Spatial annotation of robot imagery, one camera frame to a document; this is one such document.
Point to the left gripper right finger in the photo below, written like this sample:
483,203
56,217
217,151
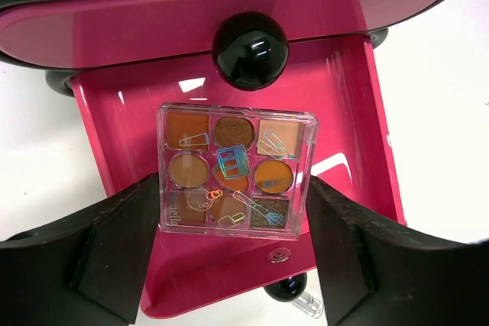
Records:
375,271

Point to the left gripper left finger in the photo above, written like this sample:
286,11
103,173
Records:
87,268

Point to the pink drawer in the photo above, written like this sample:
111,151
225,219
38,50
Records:
80,34
335,79

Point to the nine-pan warm eyeshadow palette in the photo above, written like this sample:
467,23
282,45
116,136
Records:
235,172

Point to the clear black-cap lip gloss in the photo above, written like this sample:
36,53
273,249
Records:
309,304

